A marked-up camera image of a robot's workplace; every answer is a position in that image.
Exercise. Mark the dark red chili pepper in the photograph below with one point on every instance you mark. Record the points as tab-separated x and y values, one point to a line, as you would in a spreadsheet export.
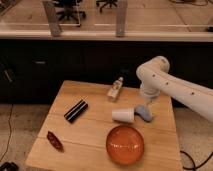
54	141

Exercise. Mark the small clear bottle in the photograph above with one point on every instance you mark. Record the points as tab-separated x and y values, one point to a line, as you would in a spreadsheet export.
115	89

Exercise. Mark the white paper cup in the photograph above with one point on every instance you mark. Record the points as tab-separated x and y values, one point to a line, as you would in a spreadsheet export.
123	115

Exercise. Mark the dark cabinet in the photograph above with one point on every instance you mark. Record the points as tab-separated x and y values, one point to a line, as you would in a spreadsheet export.
32	71

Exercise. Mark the black office chair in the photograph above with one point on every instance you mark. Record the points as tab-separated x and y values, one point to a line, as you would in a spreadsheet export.
110	3
69	10

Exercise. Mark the black striped box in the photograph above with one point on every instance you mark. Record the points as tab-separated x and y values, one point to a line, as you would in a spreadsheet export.
76	111

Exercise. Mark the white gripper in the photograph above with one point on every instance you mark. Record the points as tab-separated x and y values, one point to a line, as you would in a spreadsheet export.
149	93

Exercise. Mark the black object at floor corner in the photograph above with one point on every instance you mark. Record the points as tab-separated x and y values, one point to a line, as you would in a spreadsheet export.
9	167

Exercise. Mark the left black office chair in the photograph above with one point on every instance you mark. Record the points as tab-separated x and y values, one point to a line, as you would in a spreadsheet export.
69	10

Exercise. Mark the orange bowl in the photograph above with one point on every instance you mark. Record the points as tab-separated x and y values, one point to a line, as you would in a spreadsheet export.
124	145

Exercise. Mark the blue sponge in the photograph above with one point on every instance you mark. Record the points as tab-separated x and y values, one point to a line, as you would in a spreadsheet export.
143	112

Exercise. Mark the right grey metal post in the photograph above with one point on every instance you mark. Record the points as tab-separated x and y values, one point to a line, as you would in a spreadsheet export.
121	18

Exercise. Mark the right black office chair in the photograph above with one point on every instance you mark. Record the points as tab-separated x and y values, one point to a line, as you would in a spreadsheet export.
110	3

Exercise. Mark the grey metal post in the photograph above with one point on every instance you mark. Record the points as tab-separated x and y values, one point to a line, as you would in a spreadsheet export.
121	18
52	18

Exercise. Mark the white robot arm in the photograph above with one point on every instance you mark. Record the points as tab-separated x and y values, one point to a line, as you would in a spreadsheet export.
155	78

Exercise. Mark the left grey metal post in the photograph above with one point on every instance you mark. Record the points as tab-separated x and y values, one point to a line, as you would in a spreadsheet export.
52	18

